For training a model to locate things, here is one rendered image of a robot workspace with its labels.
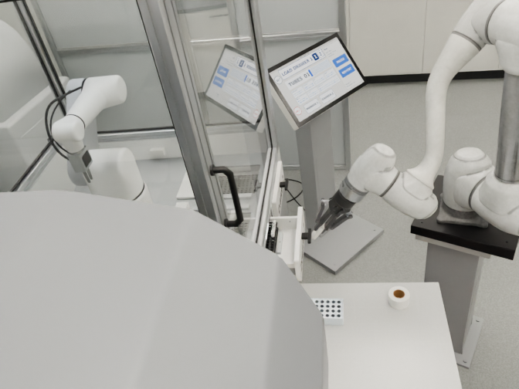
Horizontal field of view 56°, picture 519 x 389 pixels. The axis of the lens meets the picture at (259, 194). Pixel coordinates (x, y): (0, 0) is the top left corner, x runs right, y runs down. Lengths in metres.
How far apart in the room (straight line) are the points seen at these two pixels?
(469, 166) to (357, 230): 1.33
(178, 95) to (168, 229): 0.39
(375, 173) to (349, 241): 1.49
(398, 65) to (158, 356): 4.24
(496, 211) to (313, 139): 1.13
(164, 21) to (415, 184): 0.96
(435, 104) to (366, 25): 2.94
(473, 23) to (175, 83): 0.94
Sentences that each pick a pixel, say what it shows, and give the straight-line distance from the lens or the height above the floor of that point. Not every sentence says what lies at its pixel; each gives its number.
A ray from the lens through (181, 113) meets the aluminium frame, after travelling 0.98.
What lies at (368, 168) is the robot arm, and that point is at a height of 1.23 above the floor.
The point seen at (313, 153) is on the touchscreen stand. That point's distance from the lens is 2.63.
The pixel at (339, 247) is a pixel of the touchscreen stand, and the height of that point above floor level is 0.04.
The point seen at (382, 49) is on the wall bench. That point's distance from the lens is 4.56.
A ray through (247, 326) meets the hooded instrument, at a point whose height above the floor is 1.66.
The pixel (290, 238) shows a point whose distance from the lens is 1.89.
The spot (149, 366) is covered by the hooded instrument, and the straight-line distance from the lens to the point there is 0.53.
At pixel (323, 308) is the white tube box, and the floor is 0.80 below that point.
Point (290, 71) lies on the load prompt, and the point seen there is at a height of 1.15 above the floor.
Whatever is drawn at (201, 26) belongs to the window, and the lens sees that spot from 1.19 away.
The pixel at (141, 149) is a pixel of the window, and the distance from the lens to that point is 1.08.
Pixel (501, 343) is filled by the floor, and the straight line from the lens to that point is 2.68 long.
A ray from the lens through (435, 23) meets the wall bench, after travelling 4.50.
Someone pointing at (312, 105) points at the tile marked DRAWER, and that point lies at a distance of 2.38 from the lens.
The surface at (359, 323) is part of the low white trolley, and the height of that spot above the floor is 0.76.
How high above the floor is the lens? 2.15
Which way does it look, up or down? 38 degrees down
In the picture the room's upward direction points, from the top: 11 degrees counter-clockwise
